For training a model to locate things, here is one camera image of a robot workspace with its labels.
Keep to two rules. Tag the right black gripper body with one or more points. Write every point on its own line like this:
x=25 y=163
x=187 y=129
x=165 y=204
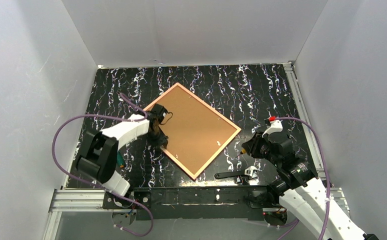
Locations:
x=251 y=147

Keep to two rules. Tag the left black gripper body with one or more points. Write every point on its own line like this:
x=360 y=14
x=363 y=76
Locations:
x=158 y=136

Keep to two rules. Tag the pink photo frame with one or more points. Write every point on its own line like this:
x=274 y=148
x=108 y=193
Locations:
x=197 y=133

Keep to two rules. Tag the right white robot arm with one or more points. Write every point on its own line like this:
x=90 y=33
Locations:
x=298 y=187

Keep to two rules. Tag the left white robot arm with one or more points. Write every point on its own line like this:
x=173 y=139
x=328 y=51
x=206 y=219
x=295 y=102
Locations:
x=97 y=157

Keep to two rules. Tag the black adjustable wrench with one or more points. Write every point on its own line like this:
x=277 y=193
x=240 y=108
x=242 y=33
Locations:
x=250 y=173

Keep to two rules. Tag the green handled screwdriver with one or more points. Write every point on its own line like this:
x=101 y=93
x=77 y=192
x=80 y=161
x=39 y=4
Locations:
x=120 y=161

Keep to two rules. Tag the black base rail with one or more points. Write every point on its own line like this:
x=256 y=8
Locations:
x=224 y=202

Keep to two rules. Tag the aluminium side rail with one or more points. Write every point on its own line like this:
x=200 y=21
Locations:
x=336 y=192

